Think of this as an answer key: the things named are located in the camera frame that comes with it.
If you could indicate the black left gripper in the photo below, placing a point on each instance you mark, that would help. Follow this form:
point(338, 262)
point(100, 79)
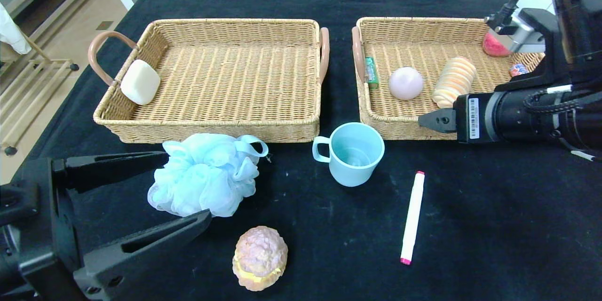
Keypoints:
point(46, 211)

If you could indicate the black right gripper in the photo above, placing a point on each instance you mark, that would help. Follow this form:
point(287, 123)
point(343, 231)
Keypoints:
point(471, 118)

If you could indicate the striped spiral bread roll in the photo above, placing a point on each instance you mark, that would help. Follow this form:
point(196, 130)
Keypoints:
point(454, 82)

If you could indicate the smooth pink round bun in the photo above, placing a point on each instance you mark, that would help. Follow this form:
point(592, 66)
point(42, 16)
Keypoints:
point(406, 83)

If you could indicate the light blue mesh bath pouf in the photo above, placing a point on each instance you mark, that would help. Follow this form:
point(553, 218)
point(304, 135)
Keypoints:
point(207, 174)

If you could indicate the light blue plastic mug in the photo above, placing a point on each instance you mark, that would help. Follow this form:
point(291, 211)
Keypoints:
point(350, 160)

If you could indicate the wicker basket holding food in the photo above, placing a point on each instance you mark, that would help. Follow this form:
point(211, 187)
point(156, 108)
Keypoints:
point(400, 37)

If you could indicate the wicker basket holding soap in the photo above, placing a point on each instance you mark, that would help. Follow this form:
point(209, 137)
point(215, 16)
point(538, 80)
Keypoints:
point(235, 80)

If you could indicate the green candy pack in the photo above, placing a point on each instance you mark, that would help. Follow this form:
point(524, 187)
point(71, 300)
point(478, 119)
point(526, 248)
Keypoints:
point(371, 73)

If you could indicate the red apple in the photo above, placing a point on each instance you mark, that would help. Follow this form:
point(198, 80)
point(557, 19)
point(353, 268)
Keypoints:
point(494, 47)

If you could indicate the orange red snack stick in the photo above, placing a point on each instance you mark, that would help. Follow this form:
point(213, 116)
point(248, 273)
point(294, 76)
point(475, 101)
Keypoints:
point(518, 69)

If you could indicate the white marker with pink cap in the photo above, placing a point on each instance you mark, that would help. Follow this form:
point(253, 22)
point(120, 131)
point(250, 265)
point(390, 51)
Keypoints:
point(412, 216)

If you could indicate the white soap bar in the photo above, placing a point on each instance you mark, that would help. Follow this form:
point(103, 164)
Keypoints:
point(140, 82)

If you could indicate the wooden rolling rack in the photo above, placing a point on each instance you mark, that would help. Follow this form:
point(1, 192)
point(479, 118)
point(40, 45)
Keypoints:
point(28, 80)

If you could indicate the black tablecloth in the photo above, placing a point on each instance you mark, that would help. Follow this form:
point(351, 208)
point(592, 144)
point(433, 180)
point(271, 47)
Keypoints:
point(301, 0)

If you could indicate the white cloth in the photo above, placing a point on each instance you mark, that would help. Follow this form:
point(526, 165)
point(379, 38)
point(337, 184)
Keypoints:
point(11, 30)

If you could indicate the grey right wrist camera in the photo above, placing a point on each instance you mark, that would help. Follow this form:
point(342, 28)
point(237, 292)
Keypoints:
point(529, 33)

